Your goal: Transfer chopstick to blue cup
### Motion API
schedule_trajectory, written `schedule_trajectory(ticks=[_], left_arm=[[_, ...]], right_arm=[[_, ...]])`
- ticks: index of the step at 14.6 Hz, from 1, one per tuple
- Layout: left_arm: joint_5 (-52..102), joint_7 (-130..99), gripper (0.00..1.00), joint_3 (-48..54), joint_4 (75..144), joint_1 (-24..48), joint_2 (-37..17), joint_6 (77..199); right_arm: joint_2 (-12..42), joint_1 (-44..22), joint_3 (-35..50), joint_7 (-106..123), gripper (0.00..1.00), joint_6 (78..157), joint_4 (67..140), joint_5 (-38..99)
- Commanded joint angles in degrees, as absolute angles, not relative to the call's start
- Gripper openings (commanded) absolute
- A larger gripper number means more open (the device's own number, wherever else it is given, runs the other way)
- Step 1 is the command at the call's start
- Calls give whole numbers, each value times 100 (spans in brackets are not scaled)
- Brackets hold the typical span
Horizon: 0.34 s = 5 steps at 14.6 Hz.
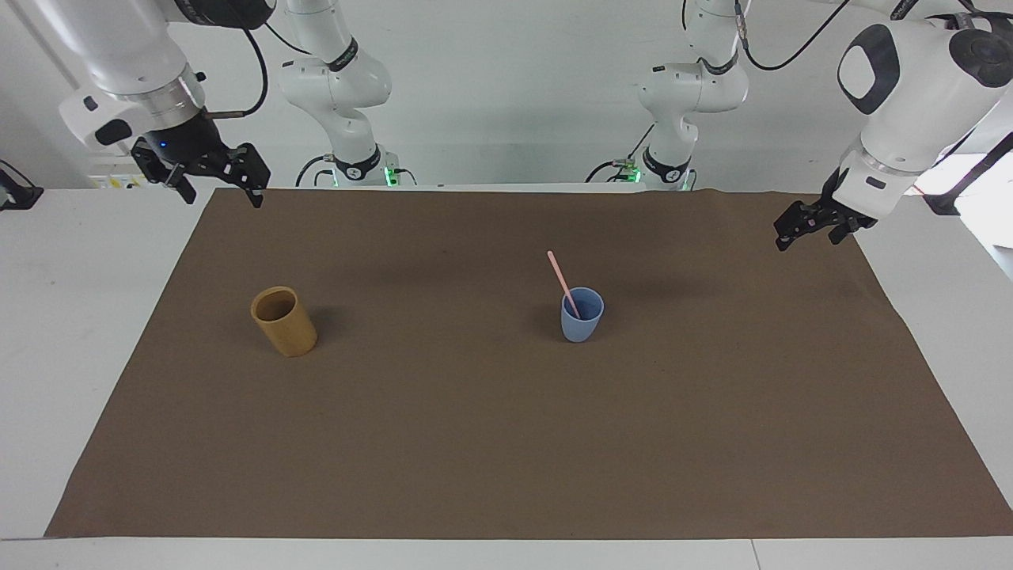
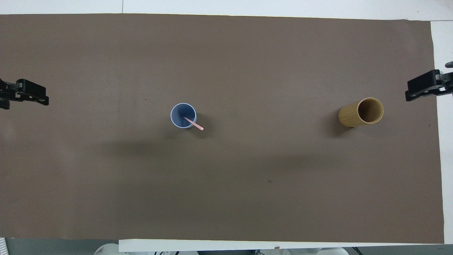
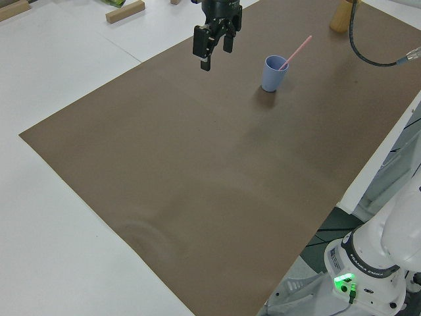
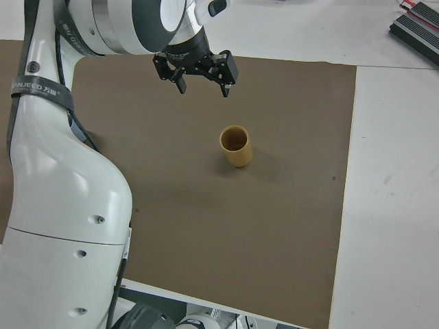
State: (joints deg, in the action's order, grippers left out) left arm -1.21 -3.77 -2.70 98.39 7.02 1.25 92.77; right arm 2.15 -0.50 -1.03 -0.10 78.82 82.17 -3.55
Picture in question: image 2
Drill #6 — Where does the pink chopstick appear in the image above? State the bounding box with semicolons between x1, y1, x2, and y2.
183;116;204;131

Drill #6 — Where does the bamboo cup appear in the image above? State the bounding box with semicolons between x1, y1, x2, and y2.
338;97;384;128

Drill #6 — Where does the blue cup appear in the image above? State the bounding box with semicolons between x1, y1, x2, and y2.
170;103;197;129

